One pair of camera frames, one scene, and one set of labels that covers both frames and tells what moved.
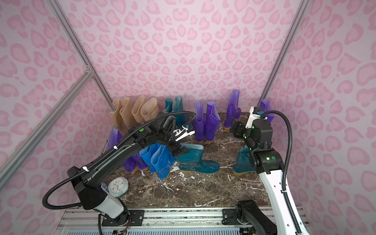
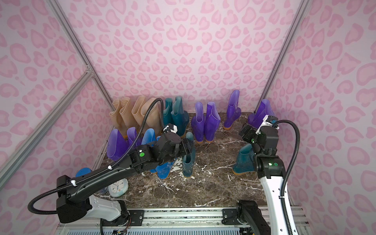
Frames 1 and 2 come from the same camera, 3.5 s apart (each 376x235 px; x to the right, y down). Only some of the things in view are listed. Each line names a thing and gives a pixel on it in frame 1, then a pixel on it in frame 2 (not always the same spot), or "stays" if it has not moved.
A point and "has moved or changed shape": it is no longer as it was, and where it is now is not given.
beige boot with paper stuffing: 150,109 stays
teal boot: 192,162 has moved or changed shape
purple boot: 266,105 stays
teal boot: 181,120 stays
